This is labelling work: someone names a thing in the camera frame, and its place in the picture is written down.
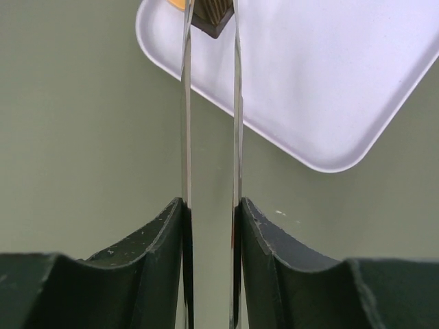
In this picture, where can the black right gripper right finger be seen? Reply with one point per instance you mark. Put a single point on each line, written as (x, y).
(290, 285)

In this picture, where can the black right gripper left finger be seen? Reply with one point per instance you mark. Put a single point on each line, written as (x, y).
(130, 284)

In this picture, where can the metal tongs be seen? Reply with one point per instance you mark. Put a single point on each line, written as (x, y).
(211, 189)

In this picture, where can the lavender plastic tray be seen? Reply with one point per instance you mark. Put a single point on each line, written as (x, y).
(321, 79)

